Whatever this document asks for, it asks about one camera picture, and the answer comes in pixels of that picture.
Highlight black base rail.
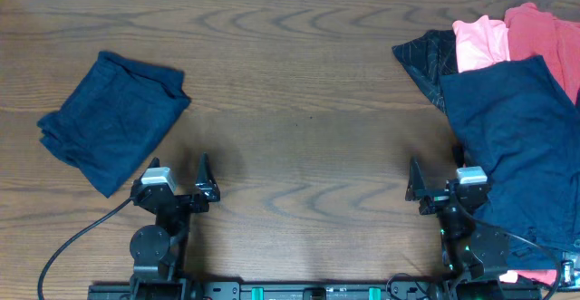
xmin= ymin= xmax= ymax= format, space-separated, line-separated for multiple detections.
xmin=87 ymin=279 xmax=542 ymax=300

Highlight navy blue shorts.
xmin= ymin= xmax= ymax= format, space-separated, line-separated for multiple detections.
xmin=440 ymin=55 xmax=579 ymax=270

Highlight black patterned garment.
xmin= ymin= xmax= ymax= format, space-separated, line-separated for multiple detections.
xmin=391 ymin=30 xmax=459 ymax=114

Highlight folded navy blue garment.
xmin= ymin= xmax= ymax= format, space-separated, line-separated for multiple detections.
xmin=37 ymin=51 xmax=190 ymax=198

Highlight light pink shirt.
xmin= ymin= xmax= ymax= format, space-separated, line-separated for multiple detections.
xmin=452 ymin=15 xmax=511 ymax=73

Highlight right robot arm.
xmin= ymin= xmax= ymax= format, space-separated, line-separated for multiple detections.
xmin=405 ymin=157 xmax=508 ymax=283

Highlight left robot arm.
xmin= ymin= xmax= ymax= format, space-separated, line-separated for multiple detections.
xmin=130 ymin=153 xmax=220 ymax=282

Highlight red printed t-shirt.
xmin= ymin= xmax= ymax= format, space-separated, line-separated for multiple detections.
xmin=504 ymin=3 xmax=579 ymax=105

